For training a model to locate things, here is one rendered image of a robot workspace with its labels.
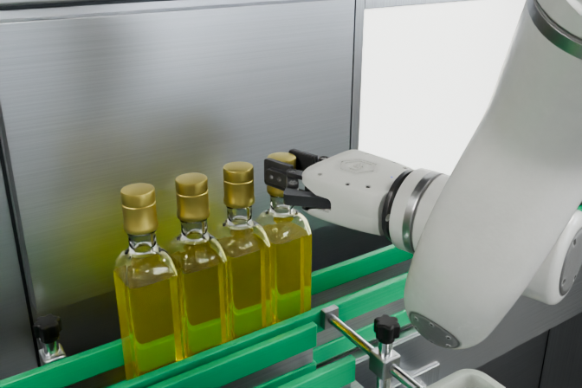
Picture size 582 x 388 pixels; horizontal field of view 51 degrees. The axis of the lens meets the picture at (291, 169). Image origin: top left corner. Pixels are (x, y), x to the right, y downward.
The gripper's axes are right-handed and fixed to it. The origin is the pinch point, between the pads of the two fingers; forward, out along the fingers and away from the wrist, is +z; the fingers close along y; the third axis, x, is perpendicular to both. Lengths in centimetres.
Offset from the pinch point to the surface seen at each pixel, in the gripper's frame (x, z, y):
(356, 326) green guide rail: 23.2, -4.9, -7.6
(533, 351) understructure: 71, -6, -84
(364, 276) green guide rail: 21.9, 0.3, -16.7
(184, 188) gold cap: -0.8, 3.5, 12.8
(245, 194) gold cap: 1.5, 1.3, 6.1
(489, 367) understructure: 68, -2, -68
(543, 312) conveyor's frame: 35, -17, -45
